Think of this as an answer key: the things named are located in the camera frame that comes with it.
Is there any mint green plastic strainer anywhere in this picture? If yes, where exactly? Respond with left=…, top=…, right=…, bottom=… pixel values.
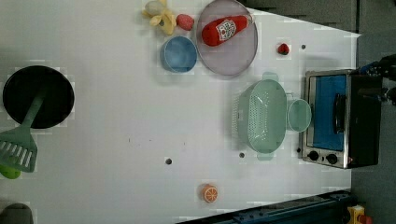
left=232, top=72, right=287, bottom=161

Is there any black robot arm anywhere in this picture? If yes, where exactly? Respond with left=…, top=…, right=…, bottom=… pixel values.
left=358, top=54, right=396, bottom=105

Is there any blue round bowl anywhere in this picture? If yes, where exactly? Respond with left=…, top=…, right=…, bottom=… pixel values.
left=160, top=35, right=197, bottom=73

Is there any orange slice toy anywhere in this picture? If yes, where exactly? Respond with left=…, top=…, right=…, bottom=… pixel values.
left=201, top=184, right=219, bottom=203

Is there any red plush ketchup bottle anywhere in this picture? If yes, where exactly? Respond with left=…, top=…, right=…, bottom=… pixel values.
left=201, top=14, right=254, bottom=47

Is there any pink plush strawberry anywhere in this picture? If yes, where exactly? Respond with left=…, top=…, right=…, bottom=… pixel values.
left=177, top=14, right=194, bottom=31

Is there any mint green plastic cup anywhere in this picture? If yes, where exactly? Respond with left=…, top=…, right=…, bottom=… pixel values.
left=287, top=99, right=312, bottom=133

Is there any small red strawberry toy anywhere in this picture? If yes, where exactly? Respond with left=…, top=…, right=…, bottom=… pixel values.
left=277, top=43, right=290, bottom=55

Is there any yellow plush banana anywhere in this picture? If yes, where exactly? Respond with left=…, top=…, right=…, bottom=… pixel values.
left=142, top=0, right=177, bottom=35

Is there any silver toaster oven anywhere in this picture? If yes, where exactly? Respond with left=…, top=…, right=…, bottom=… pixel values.
left=302, top=70, right=382, bottom=169

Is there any black frying pan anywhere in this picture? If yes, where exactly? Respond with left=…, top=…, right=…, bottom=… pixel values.
left=3, top=65, right=75, bottom=129

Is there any green slotted spatula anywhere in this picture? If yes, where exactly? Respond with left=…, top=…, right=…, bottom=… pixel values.
left=0, top=91, right=46, bottom=173

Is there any yellow red emergency button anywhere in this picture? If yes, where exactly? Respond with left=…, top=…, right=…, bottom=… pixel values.
left=347, top=205, right=373, bottom=224

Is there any lime green round toy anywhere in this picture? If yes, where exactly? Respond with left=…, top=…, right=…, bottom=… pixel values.
left=0, top=165, right=21, bottom=179

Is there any grey object at corner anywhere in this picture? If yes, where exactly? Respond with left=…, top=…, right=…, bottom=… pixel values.
left=0, top=203, right=34, bottom=224

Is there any blue metal frame rail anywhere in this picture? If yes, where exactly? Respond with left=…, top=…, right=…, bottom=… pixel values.
left=178, top=190, right=357, bottom=224

